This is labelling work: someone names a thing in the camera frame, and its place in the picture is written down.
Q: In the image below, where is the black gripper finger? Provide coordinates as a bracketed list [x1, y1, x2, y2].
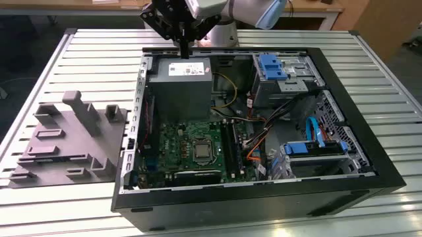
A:
[184, 14, 223, 60]
[137, 6, 187, 60]

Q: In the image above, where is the dark RAM stick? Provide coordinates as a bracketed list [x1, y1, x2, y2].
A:
[18, 155, 89, 165]
[233, 120, 247, 171]

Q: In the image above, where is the blue plastic drive bay latch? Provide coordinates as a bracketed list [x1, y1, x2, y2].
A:
[259, 54, 285, 81]

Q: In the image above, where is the wooden desk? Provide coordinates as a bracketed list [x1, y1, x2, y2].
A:
[281, 0, 344, 31]
[0, 0, 150, 16]

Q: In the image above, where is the grey power supply unit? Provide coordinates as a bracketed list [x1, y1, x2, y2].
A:
[146, 58, 213, 123]

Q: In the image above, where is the grey metal drive cage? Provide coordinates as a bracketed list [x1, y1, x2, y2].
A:
[252, 53, 327, 107]

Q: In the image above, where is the green Dell motherboard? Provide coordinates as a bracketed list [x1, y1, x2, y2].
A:
[130, 120, 264, 189]

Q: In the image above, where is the CPU socket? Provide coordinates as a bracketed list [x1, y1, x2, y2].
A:
[189, 138, 220, 166]

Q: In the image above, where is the silver CPU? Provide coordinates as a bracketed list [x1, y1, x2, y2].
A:
[193, 144, 215, 158]

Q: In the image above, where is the brown wooden cabinet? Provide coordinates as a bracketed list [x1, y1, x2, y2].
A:
[341, 0, 422, 65]

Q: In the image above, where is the hard disk in blue carrier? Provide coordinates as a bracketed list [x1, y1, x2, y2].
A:
[283, 140, 347, 157]

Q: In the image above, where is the grey parts rack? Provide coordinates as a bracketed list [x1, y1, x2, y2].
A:
[0, 90, 130, 190]

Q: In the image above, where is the metal disk bay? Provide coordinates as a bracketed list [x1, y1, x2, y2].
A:
[279, 140, 367, 180]

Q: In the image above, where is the black PC case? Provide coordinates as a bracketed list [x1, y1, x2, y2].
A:
[109, 46, 407, 233]

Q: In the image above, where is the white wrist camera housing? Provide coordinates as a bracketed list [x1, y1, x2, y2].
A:
[185, 0, 228, 20]

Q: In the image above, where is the yellow black power cable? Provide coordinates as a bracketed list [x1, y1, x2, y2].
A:
[211, 72, 239, 110]

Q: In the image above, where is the black main power cable bundle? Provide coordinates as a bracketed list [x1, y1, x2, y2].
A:
[243, 92, 321, 150]

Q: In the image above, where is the orange data cable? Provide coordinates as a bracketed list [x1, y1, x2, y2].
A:
[245, 148, 265, 162]

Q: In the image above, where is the metal socket cover frame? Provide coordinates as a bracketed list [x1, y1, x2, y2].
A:
[191, 140, 219, 165]

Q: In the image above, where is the blue flat data cable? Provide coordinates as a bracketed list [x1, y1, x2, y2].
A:
[304, 116, 327, 149]

